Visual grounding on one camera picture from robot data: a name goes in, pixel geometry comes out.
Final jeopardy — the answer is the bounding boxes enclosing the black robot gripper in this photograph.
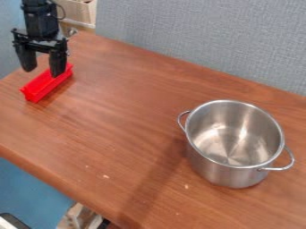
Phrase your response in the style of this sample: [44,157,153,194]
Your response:
[10,0,68,78]

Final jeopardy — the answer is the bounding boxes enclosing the red rectangular block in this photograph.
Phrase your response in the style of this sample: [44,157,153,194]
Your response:
[18,64,73,103]

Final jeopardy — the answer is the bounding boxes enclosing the black and white object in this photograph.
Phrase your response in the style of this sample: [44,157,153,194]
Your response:
[0,213,30,229]

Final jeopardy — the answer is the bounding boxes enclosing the stainless steel pot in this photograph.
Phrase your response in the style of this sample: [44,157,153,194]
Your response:
[176,99,294,189]

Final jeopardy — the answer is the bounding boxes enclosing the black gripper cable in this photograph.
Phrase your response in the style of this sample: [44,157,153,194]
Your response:
[53,2,67,21]

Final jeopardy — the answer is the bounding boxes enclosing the wooden table leg frame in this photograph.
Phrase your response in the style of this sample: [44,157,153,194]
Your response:
[56,203,103,229]

